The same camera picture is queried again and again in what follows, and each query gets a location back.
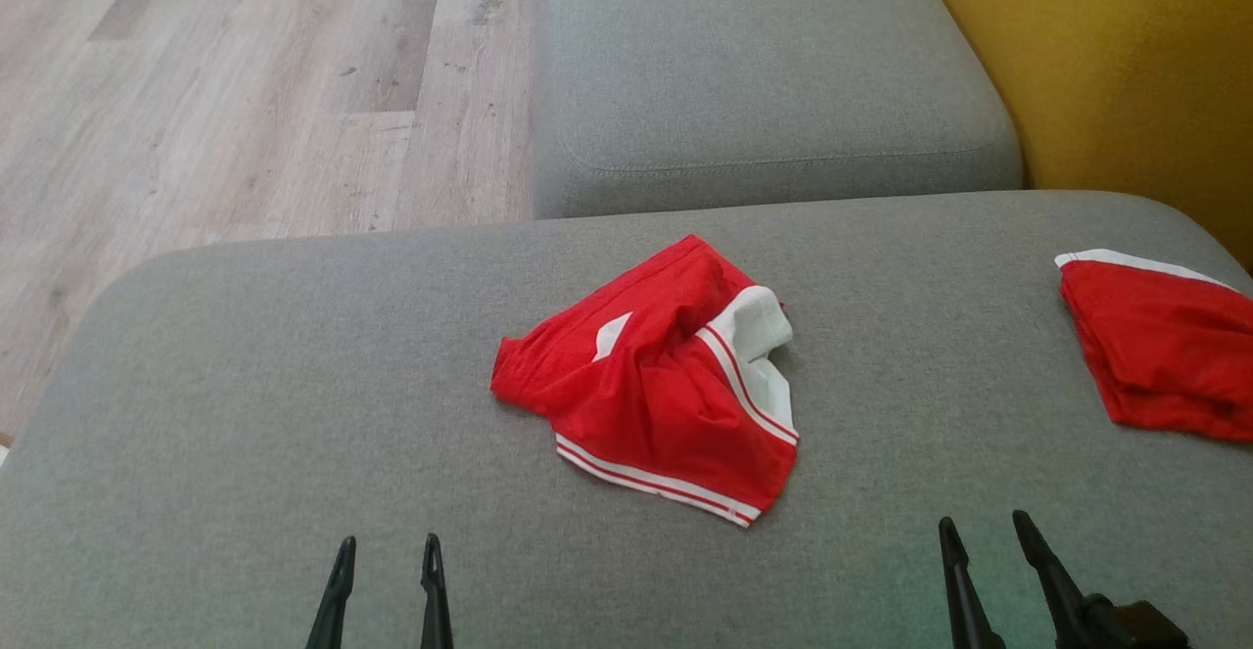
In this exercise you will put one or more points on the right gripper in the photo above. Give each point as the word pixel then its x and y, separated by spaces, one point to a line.
pixel 1136 626

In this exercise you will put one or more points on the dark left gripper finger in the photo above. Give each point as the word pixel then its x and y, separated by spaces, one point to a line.
pixel 335 600
pixel 435 600

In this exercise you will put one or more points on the red white mesh shorts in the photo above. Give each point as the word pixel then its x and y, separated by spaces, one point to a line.
pixel 1165 346

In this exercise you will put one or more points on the red jersey with white sleeves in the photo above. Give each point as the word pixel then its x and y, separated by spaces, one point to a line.
pixel 666 404

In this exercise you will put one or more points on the large grey sofa seat cushion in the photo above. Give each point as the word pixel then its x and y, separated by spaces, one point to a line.
pixel 294 385

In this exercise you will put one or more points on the white mat with brown edge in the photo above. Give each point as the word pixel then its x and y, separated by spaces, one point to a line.
pixel 5 448

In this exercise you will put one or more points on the small grey sofa cushion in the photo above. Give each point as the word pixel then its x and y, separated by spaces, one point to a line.
pixel 764 62

